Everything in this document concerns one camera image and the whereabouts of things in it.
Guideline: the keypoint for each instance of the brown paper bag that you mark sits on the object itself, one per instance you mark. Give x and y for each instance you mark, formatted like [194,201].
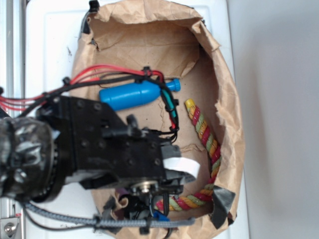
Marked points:
[173,39]

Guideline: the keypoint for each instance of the blue plastic bottle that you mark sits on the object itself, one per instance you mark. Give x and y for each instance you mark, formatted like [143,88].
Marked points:
[130,95]

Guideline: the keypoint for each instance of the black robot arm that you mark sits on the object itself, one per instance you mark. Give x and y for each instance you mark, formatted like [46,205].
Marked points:
[26,160]

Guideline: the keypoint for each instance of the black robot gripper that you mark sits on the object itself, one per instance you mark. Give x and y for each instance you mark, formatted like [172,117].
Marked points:
[96,149]

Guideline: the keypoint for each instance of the aluminium frame rail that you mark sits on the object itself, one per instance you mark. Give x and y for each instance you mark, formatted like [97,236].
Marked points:
[12,73]

